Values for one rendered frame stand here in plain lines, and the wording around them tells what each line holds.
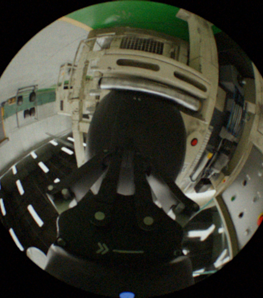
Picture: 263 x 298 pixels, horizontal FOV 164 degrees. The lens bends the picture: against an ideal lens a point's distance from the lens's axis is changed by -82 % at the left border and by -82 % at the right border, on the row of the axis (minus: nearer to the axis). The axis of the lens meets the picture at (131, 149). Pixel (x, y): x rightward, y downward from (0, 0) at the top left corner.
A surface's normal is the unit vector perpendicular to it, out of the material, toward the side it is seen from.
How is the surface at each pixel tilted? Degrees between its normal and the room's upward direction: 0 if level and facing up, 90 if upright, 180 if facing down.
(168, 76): 90
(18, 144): 90
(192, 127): 90
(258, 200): 90
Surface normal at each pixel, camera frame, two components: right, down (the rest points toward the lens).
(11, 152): 0.93, 0.29
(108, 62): -0.03, 0.50
